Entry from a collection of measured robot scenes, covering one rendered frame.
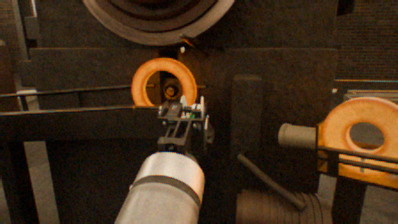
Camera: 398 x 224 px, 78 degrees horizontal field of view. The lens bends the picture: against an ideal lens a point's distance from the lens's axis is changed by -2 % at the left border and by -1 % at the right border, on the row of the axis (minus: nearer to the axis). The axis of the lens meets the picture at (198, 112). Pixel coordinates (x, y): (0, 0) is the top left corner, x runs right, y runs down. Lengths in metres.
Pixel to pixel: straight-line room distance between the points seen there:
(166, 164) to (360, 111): 0.40
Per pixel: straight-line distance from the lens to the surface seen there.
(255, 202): 0.64
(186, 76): 0.69
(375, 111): 0.57
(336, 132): 0.60
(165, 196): 0.28
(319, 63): 0.78
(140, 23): 0.68
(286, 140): 0.63
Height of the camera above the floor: 0.88
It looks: 15 degrees down
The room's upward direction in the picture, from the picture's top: straight up
